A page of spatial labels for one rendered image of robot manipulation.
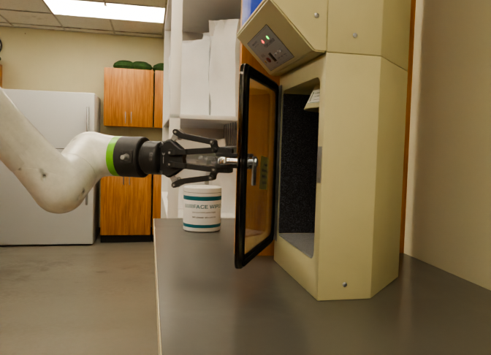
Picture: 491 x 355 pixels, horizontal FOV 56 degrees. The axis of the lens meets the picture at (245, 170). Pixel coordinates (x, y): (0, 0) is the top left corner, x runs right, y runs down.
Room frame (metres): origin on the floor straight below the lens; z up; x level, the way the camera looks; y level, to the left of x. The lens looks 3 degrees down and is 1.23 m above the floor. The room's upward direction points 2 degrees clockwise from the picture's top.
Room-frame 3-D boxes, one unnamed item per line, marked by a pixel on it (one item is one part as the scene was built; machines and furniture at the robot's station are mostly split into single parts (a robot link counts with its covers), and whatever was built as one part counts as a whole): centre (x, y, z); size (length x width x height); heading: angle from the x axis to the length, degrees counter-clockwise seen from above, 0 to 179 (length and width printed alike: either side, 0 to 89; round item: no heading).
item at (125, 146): (1.05, 0.25, 1.20); 0.12 x 0.06 x 0.09; 165
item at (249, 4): (1.09, -0.04, 1.56); 0.10 x 0.10 x 0.09; 12
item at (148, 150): (1.03, 0.18, 1.20); 0.09 x 0.07 x 0.08; 75
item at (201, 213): (1.60, 0.15, 1.02); 0.13 x 0.13 x 0.15
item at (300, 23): (1.02, -0.06, 1.46); 0.32 x 0.12 x 0.10; 12
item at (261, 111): (1.03, -0.03, 1.19); 0.30 x 0.01 x 0.40; 164
